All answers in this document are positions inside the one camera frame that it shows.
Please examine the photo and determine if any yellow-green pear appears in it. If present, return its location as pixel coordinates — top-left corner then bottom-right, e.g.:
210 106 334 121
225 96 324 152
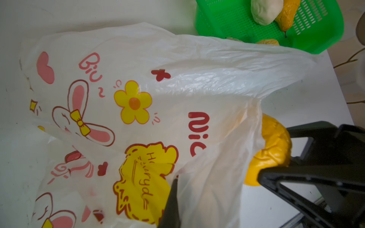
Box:
256 39 279 46

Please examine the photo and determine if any printed white plastic bag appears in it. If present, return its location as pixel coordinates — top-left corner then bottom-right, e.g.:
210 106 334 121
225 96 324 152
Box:
19 23 317 228

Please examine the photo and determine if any white pear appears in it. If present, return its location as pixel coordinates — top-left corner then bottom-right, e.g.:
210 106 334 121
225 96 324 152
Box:
251 0 284 26

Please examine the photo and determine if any green plastic basket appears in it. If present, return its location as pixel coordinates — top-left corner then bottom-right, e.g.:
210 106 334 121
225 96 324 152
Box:
195 0 345 54

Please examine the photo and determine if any orange pear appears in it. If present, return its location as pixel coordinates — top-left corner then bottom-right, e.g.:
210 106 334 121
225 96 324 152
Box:
275 0 301 38
244 114 292 187

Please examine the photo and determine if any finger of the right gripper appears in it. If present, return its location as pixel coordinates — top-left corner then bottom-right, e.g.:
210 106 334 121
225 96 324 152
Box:
258 121 365 228

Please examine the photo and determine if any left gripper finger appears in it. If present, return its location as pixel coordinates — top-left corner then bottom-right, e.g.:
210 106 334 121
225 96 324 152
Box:
157 179 181 228

